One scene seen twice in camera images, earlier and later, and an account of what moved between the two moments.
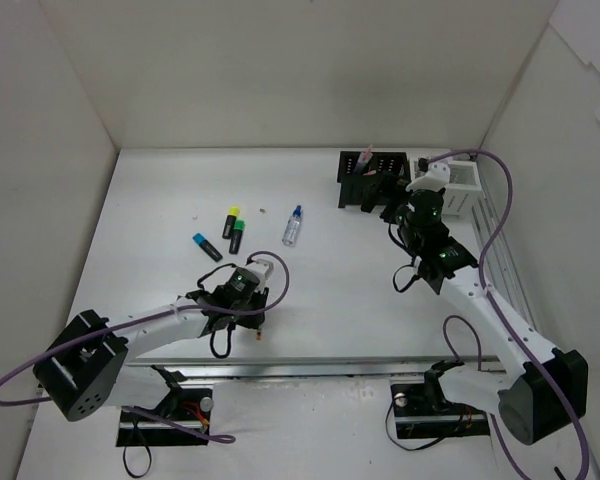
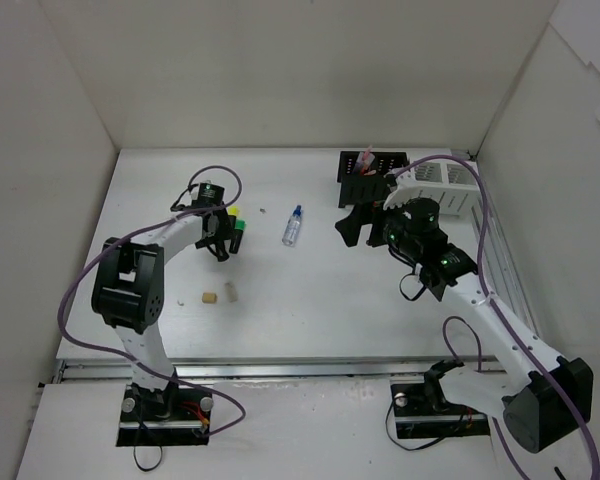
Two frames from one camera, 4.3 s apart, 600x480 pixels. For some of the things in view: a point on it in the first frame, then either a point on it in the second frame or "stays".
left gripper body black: (252, 318) → (219, 236)
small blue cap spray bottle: (292, 226) stays
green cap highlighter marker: (238, 229) stays
